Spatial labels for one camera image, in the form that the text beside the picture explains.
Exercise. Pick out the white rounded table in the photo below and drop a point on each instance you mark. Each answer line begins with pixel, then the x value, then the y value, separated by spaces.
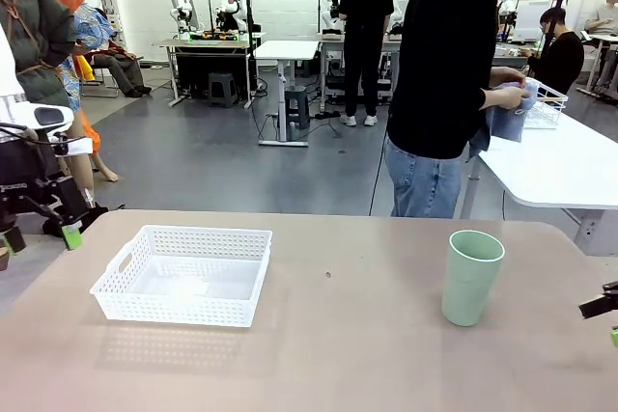
pixel 555 171

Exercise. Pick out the white perforated plastic basket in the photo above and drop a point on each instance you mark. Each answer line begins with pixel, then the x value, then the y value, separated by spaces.
pixel 145 308

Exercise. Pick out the standing man in black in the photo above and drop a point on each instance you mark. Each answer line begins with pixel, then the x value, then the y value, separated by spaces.
pixel 364 21

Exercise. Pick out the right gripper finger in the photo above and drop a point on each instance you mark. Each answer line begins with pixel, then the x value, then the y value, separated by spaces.
pixel 615 337
pixel 598 307

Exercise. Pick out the white desk with wooden feet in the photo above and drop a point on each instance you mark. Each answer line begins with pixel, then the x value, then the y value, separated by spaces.
pixel 601 38

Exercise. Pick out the person's left hand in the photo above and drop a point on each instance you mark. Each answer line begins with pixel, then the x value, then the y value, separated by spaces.
pixel 507 75

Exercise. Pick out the blue grey cloth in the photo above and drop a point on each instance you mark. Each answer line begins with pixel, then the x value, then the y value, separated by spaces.
pixel 507 125

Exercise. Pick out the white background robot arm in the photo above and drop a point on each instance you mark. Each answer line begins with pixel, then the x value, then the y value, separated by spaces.
pixel 400 2
pixel 504 2
pixel 181 9
pixel 232 7
pixel 330 4

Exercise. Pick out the grey plastic stool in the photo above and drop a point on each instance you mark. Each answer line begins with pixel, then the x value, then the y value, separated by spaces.
pixel 223 89
pixel 296 105

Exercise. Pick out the mannequin in dark green coat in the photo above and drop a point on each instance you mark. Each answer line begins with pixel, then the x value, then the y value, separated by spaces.
pixel 34 35

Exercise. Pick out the seated person in brown trousers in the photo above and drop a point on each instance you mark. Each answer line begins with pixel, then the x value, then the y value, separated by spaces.
pixel 120 72

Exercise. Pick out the person's right forearm black sleeve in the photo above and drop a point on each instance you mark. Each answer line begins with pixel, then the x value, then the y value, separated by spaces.
pixel 468 99

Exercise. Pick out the blue patterned garment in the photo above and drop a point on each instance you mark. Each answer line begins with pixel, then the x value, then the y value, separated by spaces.
pixel 89 33

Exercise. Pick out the white height-adjustable desk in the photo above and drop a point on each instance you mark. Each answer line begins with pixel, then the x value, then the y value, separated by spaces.
pixel 285 49

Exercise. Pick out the seated person in black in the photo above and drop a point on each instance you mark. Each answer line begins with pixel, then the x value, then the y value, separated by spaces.
pixel 560 60

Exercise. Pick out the pale green plastic cup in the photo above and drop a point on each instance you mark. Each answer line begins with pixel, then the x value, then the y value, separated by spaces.
pixel 466 286

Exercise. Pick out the person in black sweater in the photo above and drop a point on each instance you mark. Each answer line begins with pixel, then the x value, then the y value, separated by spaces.
pixel 434 45

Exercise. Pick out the seated person in light top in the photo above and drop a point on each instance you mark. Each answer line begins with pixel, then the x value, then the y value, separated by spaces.
pixel 603 16

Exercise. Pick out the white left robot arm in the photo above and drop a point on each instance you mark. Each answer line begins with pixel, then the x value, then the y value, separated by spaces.
pixel 9 69

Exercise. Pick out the brown-top workbench table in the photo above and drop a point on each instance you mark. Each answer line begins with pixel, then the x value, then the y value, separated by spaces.
pixel 333 40
pixel 207 43

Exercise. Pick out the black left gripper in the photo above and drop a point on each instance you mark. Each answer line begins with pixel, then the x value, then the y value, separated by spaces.
pixel 24 166

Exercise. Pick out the person's right hand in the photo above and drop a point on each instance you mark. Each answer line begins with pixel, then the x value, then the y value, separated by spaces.
pixel 502 97

